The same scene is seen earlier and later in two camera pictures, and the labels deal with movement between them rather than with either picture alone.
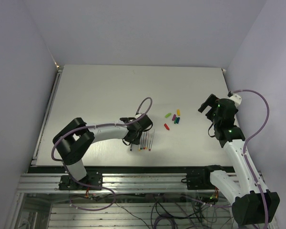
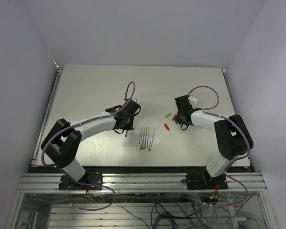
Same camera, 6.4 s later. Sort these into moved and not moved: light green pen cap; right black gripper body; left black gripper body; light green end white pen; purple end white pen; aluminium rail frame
Moved: right black gripper body; left black gripper body
Not moved: purple end white pen; aluminium rail frame; light green end white pen; light green pen cap
